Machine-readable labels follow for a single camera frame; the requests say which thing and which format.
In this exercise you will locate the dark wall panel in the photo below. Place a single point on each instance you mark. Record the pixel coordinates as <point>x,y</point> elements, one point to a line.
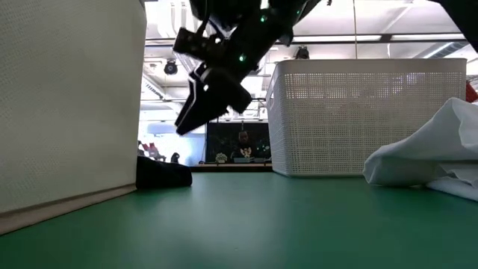
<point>216,138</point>

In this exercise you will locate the small black object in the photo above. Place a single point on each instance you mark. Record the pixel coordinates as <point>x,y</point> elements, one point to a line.
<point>175,158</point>

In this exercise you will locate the person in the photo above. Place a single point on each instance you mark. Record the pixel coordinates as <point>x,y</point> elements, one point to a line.
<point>243,140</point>

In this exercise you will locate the beige fabric storage bin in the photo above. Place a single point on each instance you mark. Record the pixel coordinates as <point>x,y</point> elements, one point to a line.
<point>67,104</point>

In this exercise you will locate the black overhead beam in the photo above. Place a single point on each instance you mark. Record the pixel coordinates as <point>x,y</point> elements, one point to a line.
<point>386,37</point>

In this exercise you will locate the green table mat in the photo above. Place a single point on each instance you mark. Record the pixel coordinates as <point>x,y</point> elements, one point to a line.
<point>239,224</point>

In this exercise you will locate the red chair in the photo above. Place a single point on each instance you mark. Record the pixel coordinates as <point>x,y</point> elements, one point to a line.
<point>153,151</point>

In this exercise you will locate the black dome ceiling camera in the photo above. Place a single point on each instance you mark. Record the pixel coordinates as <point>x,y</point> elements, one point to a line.
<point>170,68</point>

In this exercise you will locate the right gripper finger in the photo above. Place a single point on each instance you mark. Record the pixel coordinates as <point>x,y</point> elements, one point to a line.
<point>224,93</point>
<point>186,108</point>

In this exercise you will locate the black table frame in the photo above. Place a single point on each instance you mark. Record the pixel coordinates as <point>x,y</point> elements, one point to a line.
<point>224,169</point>

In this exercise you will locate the black mounted camera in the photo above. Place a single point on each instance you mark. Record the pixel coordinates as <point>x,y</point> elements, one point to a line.
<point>302,53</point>

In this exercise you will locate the white flower pot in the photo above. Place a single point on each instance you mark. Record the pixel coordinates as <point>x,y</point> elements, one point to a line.
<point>221,157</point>

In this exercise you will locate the red object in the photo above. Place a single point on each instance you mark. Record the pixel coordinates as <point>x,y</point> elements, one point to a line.
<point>471,93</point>

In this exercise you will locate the black garment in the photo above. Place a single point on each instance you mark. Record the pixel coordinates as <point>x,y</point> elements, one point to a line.
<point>160,175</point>

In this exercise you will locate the white perforated plastic basket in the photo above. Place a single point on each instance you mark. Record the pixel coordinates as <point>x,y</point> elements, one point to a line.
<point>354,112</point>

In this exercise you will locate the white shirt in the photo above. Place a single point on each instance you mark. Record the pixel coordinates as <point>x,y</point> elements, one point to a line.
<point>425,153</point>

